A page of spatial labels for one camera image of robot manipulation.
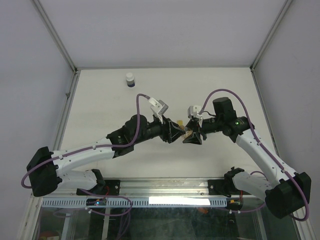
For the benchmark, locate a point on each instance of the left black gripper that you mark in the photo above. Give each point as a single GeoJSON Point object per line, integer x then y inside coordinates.
{"type": "Point", "coordinates": [170, 132]}

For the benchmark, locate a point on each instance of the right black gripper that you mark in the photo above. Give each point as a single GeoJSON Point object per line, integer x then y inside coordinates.
{"type": "Point", "coordinates": [195, 138]}

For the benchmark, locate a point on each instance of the clear orange pill bottle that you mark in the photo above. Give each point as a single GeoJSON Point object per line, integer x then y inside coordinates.
{"type": "Point", "coordinates": [187, 132]}

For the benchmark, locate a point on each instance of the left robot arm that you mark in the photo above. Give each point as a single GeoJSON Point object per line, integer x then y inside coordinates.
{"type": "Point", "coordinates": [49, 170]}

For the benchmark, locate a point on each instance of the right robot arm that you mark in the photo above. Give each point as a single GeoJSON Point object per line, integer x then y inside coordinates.
{"type": "Point", "coordinates": [282, 189]}

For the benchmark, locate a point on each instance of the white cap pill bottle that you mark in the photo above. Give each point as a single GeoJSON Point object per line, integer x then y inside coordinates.
{"type": "Point", "coordinates": [130, 79]}

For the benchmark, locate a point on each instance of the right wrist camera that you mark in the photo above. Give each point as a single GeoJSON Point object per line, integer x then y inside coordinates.
{"type": "Point", "coordinates": [193, 113]}

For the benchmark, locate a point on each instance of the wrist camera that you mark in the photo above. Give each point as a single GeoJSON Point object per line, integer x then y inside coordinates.
{"type": "Point", "coordinates": [193, 113]}
{"type": "Point", "coordinates": [158, 108]}

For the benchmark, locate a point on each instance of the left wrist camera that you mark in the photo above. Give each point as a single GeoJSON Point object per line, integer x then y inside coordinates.
{"type": "Point", "coordinates": [158, 108]}

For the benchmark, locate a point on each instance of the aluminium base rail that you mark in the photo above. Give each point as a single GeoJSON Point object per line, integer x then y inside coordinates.
{"type": "Point", "coordinates": [130, 188]}

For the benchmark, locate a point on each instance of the right black mount plate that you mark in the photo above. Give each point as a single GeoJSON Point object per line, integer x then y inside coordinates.
{"type": "Point", "coordinates": [222, 187]}

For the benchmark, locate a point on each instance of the black mount plate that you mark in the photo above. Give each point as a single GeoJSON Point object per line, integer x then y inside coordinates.
{"type": "Point", "coordinates": [110, 187]}
{"type": "Point", "coordinates": [222, 187]}

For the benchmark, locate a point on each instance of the left black mount plate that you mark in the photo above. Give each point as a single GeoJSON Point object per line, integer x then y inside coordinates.
{"type": "Point", "coordinates": [110, 187]}

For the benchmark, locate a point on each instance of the white slotted cable duct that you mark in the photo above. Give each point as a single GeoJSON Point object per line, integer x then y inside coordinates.
{"type": "Point", "coordinates": [144, 202]}

